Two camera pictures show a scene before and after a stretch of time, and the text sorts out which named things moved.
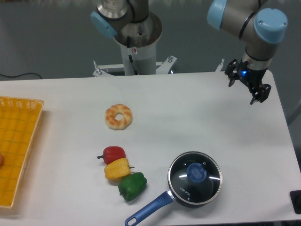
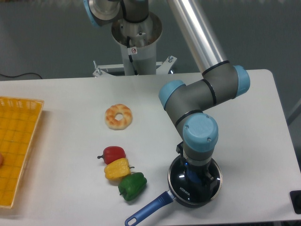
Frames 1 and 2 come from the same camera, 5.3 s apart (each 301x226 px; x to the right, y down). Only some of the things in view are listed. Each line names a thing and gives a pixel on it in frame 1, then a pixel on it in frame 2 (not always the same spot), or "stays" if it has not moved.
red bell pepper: x=112 y=153 stays
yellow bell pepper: x=118 y=169 stays
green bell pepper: x=131 y=186 stays
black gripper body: x=253 y=77 to x=197 y=175
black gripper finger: x=260 y=92 to x=211 y=188
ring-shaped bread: x=114 y=124 stays
